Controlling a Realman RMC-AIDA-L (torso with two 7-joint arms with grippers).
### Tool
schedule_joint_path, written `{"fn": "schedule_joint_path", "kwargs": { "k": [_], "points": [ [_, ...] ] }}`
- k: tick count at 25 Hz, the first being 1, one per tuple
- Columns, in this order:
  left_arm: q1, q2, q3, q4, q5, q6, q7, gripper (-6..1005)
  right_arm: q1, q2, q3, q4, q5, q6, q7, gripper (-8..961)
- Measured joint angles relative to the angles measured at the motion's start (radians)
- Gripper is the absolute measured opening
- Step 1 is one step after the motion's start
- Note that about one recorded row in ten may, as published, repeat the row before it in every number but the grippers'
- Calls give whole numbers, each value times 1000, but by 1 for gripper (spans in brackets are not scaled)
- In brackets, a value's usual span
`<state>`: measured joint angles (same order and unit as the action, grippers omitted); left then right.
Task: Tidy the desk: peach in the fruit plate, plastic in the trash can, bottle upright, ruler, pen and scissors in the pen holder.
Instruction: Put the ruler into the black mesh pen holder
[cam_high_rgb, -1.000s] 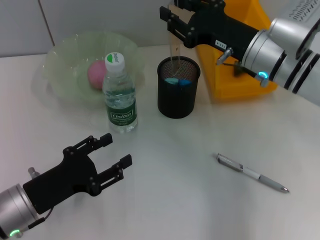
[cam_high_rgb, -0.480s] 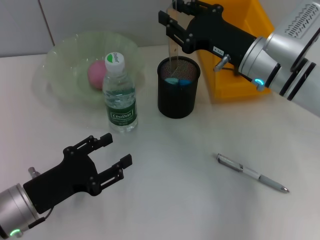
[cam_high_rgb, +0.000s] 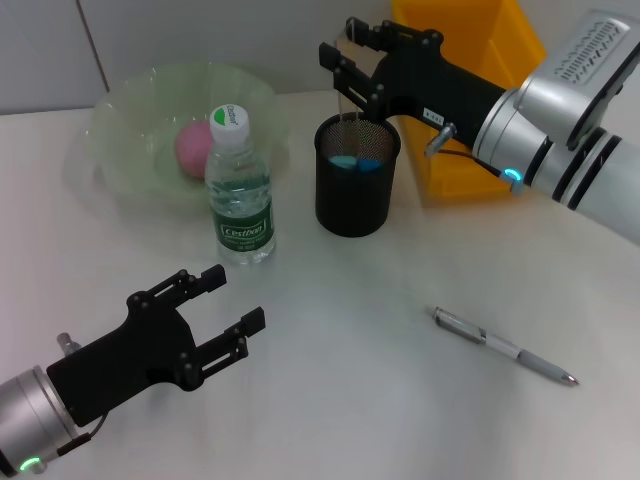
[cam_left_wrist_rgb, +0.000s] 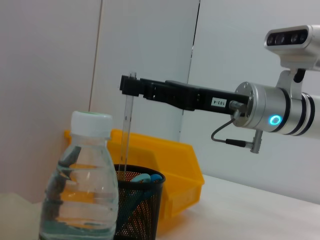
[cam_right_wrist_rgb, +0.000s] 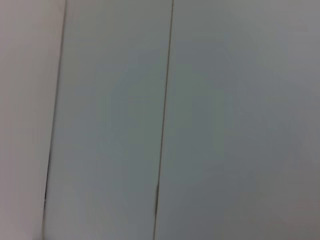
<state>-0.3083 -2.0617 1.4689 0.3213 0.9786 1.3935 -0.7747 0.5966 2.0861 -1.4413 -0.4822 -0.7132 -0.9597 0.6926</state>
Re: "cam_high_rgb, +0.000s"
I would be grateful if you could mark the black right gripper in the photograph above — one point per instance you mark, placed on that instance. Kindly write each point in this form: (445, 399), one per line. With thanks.
(430, 80)

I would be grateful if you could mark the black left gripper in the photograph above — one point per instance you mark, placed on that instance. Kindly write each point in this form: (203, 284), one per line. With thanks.
(130, 360)

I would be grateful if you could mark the blue cyan scissors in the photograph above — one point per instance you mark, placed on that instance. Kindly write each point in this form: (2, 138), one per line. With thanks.
(350, 162)

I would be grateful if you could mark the clear green-label water bottle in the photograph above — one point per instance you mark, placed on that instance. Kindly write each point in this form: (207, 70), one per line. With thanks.
(240, 210)

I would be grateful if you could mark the pink toy peach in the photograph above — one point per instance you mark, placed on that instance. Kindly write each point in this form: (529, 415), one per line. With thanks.
(192, 150)

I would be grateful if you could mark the grey white pen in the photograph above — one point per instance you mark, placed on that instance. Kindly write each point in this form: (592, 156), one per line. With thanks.
(500, 342)

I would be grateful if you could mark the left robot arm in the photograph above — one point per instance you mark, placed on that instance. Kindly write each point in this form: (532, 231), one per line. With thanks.
(30, 415)

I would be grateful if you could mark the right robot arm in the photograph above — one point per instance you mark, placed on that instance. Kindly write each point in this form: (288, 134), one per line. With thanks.
(575, 170)

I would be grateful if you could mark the black mesh pen holder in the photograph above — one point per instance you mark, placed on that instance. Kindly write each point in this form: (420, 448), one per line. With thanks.
(352, 205)

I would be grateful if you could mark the translucent green fruit plate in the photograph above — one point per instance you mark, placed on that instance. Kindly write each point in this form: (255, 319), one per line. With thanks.
(135, 120)

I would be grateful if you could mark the yellow plastic bin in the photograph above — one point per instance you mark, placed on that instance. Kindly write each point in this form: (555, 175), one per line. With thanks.
(450, 175)

